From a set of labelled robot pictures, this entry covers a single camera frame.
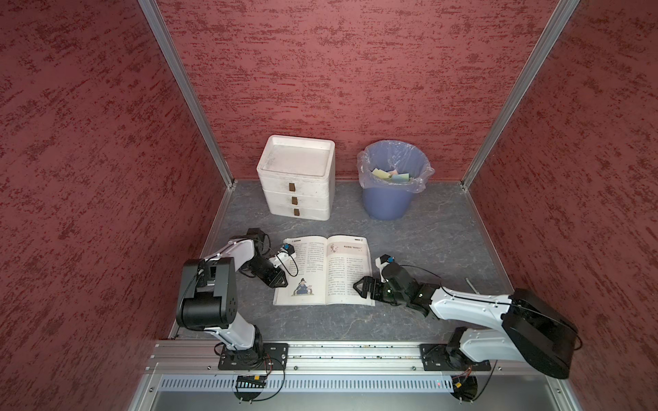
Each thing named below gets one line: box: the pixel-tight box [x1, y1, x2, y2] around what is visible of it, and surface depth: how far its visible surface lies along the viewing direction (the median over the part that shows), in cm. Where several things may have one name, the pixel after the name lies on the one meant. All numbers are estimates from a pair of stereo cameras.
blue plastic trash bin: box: [357, 139, 435, 221], surface depth 100 cm
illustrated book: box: [273, 234, 376, 306], surface depth 91 cm
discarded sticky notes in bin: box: [370, 167, 411, 183], surface depth 107 cm
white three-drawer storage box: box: [257, 134, 336, 221], surface depth 97 cm
